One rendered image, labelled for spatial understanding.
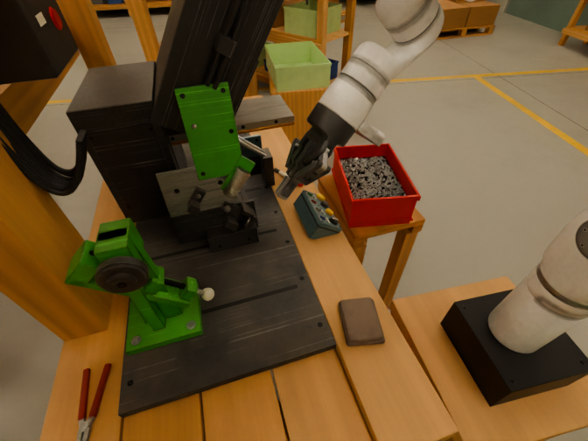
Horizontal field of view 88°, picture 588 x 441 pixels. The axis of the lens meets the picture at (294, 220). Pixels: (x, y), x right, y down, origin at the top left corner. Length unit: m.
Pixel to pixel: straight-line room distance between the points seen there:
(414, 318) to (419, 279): 1.18
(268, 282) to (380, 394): 0.33
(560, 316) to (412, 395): 0.27
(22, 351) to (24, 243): 1.56
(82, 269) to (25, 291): 0.16
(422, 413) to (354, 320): 0.19
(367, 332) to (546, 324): 0.29
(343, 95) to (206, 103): 0.36
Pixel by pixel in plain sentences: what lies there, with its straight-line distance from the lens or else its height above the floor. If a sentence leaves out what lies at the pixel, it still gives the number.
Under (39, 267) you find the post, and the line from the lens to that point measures 0.67.
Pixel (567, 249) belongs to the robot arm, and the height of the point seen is 1.19.
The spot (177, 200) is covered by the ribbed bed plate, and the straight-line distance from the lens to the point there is 0.83.
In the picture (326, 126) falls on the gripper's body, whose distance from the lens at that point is 0.47.
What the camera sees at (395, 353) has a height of 0.90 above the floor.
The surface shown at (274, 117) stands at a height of 1.13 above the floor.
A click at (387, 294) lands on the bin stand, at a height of 0.35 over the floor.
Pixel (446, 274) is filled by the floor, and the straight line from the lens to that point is 2.05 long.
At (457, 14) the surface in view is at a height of 0.36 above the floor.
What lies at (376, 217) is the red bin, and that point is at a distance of 1.00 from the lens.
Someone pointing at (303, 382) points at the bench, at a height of 0.88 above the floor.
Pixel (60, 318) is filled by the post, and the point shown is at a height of 0.97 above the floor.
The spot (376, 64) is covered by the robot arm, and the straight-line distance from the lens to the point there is 0.49.
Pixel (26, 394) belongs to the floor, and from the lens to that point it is 2.02.
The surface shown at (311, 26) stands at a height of 0.82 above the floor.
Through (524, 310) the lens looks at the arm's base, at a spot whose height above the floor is 1.05.
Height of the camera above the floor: 1.52
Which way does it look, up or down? 44 degrees down
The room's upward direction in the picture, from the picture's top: 2 degrees counter-clockwise
